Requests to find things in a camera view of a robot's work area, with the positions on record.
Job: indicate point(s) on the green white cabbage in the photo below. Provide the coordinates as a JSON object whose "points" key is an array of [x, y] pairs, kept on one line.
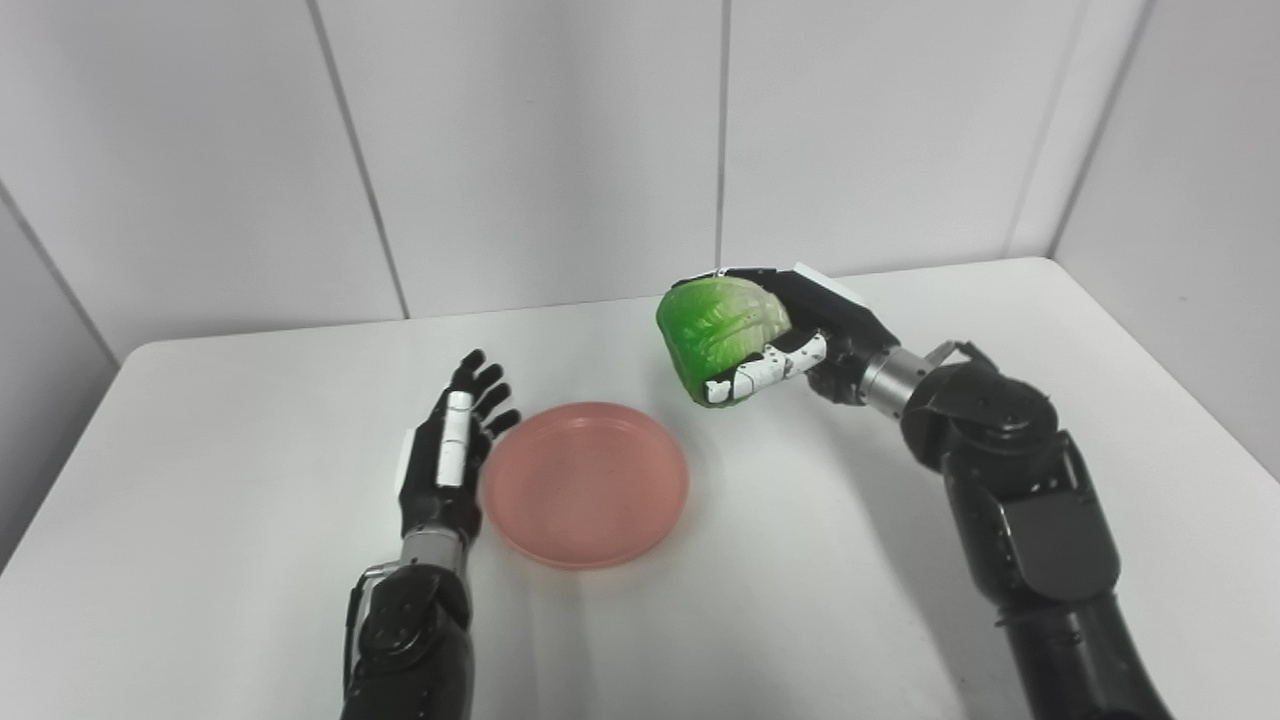
{"points": [[722, 338]]}

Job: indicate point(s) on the pink round plate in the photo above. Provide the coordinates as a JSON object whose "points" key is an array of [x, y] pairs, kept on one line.
{"points": [[585, 484]]}

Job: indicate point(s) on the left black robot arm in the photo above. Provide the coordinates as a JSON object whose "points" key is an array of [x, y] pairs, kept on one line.
{"points": [[410, 640]]}

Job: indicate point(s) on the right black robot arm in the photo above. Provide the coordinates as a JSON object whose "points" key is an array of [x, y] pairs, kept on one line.
{"points": [[1010, 520]]}

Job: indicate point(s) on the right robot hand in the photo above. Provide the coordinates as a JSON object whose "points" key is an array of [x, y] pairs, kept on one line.
{"points": [[810, 335]]}

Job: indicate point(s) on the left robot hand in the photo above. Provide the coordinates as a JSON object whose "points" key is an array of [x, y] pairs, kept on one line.
{"points": [[448, 460]]}

